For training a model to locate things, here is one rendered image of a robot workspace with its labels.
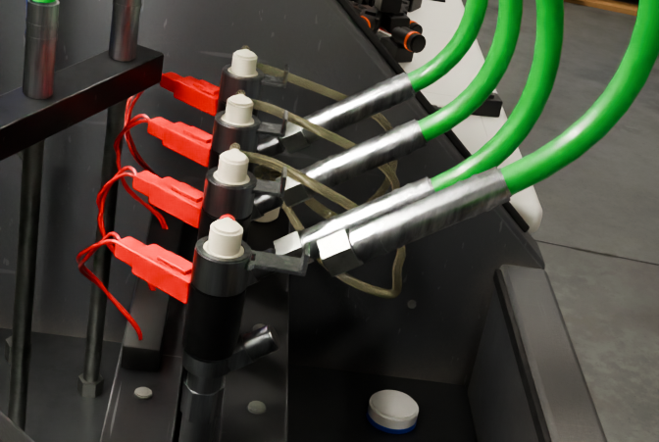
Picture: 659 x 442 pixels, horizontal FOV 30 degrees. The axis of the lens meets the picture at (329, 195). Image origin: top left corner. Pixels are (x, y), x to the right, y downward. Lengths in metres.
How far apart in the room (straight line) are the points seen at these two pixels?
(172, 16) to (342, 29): 0.12
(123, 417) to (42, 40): 0.22
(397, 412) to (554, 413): 0.18
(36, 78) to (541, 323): 0.40
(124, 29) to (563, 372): 0.37
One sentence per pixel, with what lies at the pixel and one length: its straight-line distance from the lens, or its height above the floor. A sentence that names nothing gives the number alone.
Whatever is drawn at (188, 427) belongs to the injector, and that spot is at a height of 1.00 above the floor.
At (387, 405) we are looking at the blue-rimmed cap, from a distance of 0.96.
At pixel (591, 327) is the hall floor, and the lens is 2.87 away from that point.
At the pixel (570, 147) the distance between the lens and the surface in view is 0.58.
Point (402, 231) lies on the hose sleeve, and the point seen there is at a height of 1.13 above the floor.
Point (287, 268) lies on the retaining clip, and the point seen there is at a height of 1.10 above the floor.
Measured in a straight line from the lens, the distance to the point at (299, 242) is 0.68.
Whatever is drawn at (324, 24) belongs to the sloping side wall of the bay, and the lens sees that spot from 0.88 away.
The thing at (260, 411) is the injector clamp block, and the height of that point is 0.98.
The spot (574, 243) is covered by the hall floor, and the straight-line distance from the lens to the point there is 3.22.
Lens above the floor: 1.40
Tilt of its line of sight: 26 degrees down
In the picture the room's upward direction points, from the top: 11 degrees clockwise
